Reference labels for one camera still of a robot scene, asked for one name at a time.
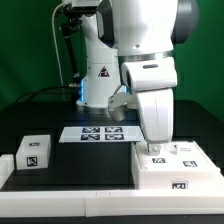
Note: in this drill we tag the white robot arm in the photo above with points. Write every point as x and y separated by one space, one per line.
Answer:
130 62

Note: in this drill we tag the white marker base plate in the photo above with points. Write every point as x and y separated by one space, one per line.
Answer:
101 134

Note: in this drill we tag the small white door part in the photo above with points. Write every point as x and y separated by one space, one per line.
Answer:
190 156

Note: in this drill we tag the white door panel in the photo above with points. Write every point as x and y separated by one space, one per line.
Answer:
148 162

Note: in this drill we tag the small white box part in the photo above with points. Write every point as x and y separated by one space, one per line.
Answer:
33 152

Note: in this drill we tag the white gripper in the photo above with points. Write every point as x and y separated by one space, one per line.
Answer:
155 109

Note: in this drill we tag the white U-shaped frame fence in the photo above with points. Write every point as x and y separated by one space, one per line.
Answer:
92 203

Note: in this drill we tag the white cabinet body box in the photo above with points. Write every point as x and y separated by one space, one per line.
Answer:
165 177

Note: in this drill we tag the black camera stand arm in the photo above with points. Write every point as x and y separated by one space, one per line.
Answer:
72 25

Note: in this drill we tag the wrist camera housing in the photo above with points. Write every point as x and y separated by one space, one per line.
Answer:
119 102

